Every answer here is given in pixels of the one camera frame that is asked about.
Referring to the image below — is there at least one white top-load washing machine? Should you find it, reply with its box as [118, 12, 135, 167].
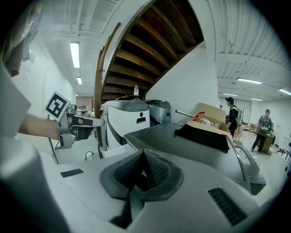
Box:
[99, 99, 151, 152]

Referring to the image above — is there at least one person's left forearm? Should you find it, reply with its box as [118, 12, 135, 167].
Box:
[18, 113, 61, 141]

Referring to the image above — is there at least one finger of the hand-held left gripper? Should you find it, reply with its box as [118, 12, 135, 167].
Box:
[72, 127, 96, 142]
[70, 114, 106, 128]

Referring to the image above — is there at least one black front-load washing machine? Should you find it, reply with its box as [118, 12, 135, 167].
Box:
[123, 122, 253, 198]

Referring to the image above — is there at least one grey washing machine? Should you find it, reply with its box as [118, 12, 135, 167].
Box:
[145, 99, 172, 127]

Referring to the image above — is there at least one red-capped plastic jug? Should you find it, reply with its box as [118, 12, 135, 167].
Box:
[193, 111, 216, 126]

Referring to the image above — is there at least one wooden staircase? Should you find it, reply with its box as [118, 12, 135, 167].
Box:
[93, 0, 205, 128]

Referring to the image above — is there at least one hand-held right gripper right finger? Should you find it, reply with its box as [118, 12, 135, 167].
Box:
[136, 149, 184, 202]

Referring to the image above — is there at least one open cardboard box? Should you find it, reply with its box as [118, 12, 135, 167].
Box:
[186, 102, 234, 143]

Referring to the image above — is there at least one woven laundry basket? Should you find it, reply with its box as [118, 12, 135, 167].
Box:
[84, 151, 101, 162]

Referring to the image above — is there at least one metal rod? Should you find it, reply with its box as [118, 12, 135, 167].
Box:
[175, 109, 196, 119]

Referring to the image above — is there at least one black cloth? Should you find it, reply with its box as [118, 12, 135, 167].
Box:
[173, 123, 231, 152]

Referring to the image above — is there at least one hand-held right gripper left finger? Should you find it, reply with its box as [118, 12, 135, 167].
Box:
[100, 149, 146, 200]

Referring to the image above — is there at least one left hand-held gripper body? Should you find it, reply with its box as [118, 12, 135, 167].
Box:
[45, 91, 77, 150]

